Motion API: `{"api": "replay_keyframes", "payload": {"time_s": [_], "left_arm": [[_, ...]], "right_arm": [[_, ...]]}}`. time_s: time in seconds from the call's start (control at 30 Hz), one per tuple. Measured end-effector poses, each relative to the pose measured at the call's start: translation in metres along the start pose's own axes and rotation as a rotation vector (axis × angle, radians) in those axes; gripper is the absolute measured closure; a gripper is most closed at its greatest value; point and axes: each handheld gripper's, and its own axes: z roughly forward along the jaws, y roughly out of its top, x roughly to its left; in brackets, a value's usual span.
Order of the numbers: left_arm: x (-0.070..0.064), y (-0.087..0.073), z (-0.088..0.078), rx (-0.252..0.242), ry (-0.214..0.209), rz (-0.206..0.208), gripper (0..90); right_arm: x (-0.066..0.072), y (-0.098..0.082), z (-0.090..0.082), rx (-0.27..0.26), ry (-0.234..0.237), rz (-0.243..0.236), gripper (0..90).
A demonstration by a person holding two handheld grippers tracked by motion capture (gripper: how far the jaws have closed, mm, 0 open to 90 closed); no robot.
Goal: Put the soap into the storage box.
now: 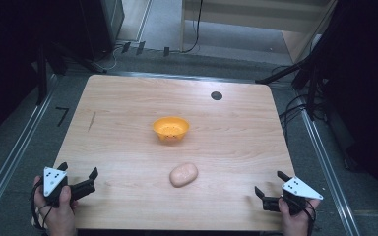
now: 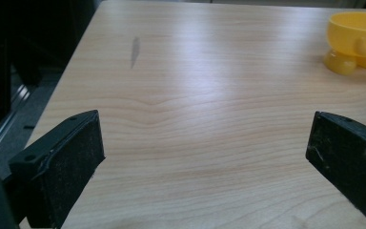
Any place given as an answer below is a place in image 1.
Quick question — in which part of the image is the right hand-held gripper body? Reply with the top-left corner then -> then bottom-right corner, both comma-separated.
261,178 -> 325,216

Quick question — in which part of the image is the black cabinet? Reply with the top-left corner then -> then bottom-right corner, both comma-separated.
78,0 -> 126,62

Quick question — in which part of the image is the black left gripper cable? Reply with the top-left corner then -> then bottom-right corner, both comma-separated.
29,181 -> 54,231

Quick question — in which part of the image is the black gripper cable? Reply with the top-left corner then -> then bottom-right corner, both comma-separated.
29,181 -> 54,231
294,198 -> 318,236

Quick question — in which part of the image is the light wooden desk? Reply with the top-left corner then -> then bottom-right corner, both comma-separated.
180,0 -> 339,64

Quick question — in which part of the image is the black hanging cable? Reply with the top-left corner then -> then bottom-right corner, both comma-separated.
179,0 -> 205,54

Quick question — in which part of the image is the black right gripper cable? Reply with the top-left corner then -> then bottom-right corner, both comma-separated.
294,198 -> 318,236

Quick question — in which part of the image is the beige potato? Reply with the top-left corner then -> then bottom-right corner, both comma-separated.
168,162 -> 200,189

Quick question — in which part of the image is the orange plastic bowl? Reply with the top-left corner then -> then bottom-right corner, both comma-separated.
152,116 -> 191,143

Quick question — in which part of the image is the person's right hand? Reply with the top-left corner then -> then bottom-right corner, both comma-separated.
277,197 -> 321,236

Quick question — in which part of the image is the black floor cables bundle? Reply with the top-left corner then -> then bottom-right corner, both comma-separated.
271,64 -> 311,141

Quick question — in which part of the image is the black tripod stand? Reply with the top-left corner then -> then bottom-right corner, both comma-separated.
255,57 -> 324,121
34,40 -> 108,106

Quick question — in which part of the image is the metal floor rail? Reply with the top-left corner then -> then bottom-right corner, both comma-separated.
0,74 -> 60,225
299,107 -> 362,236

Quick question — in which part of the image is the white floor cable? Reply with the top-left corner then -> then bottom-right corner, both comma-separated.
102,44 -> 126,72

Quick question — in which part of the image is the person's left hand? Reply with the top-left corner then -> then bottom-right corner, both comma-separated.
31,175 -> 79,236

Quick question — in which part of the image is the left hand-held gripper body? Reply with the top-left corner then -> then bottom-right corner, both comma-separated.
42,166 -> 96,207

